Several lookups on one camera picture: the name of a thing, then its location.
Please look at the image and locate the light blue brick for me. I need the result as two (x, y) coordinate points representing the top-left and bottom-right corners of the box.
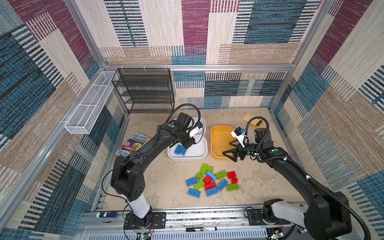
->
(206, 171), (217, 181)
(180, 147), (187, 156)

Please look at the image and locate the small green square brick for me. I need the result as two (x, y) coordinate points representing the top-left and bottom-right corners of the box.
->
(196, 173), (204, 181)

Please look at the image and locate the green diagonal long brick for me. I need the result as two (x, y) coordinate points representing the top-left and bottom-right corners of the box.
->
(194, 180), (206, 191)

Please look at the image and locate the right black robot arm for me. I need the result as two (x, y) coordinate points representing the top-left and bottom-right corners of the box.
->
(223, 128), (352, 240)

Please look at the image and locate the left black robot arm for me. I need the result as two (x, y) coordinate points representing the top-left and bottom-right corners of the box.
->
(110, 119), (203, 227)

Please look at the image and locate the yellow plastic bin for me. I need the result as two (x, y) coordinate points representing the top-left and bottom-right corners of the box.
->
(211, 125), (236, 161)

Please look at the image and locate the far white plastic bin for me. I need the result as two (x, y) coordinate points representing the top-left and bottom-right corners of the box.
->
(190, 117), (206, 137)

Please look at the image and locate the white plastic bin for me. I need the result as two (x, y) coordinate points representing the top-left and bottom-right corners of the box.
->
(190, 117), (206, 137)
(167, 135), (208, 162)

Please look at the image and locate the red brick upper right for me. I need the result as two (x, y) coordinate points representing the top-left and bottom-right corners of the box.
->
(227, 171), (237, 179)

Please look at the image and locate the near white plastic bin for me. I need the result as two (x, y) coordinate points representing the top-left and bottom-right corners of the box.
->
(167, 135), (208, 162)

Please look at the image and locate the green brick upper right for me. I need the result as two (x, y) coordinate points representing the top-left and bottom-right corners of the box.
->
(215, 170), (228, 180)

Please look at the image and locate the yellow calculator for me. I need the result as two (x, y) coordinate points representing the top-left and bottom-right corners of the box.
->
(242, 114), (264, 128)

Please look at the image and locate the small green brick top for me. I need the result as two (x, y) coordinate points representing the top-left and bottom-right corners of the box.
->
(207, 166), (214, 173)

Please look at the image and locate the green brick top tall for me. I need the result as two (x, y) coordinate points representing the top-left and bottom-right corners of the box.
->
(200, 164), (208, 175)

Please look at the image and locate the blue diagonal brick right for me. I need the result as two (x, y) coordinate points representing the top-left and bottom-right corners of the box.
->
(217, 179), (228, 192)

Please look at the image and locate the green brick lower right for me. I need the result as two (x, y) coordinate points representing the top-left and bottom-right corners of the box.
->
(226, 183), (240, 192)

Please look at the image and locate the red centre square brick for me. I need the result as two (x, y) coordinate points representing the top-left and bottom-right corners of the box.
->
(203, 176), (213, 185)

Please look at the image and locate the colourful paperback book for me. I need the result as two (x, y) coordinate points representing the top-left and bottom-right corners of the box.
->
(116, 132), (149, 157)

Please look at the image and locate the red long centre brick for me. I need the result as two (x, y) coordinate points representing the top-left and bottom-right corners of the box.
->
(204, 182), (216, 190)

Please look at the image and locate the blue white marker pen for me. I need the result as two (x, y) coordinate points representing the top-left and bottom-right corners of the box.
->
(96, 211), (120, 219)

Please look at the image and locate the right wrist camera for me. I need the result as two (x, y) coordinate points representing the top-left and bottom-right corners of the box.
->
(231, 127), (249, 148)

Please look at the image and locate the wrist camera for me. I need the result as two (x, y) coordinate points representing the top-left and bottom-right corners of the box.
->
(189, 122), (204, 138)
(231, 127), (249, 148)

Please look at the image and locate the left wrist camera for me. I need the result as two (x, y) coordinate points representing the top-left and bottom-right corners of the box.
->
(189, 122), (204, 138)

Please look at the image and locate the black wire shelf rack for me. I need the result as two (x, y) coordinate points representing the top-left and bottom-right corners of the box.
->
(112, 68), (175, 114)

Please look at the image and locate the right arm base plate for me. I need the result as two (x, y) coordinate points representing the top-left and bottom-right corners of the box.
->
(245, 209), (291, 226)

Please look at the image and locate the black marker on rail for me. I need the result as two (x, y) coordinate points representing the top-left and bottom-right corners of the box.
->
(186, 227), (218, 232)

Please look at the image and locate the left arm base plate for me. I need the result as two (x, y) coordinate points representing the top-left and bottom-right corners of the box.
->
(124, 211), (167, 230)

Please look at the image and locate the white wire mesh basket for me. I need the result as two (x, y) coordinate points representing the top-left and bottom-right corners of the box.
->
(65, 71), (115, 135)

